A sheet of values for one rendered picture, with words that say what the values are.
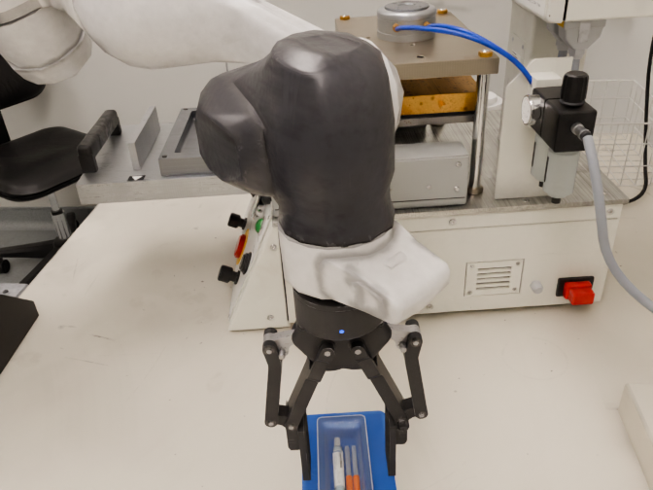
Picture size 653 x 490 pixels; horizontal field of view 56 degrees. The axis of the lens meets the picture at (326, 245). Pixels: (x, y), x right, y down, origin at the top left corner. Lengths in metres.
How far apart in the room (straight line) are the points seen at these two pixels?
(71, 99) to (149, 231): 1.54
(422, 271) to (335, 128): 0.12
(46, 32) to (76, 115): 1.92
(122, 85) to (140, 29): 1.93
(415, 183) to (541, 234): 0.19
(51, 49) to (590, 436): 0.75
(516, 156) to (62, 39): 0.56
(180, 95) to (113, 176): 1.64
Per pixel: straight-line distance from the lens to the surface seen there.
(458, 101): 0.82
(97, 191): 0.88
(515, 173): 0.83
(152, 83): 2.52
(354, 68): 0.40
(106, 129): 0.96
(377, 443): 0.74
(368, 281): 0.42
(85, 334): 0.97
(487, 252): 0.85
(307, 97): 0.39
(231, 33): 0.64
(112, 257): 1.14
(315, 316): 0.48
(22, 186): 2.22
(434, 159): 0.78
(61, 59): 0.80
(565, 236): 0.88
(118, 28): 0.64
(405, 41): 0.85
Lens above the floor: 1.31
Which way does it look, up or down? 32 degrees down
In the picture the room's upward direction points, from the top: 3 degrees counter-clockwise
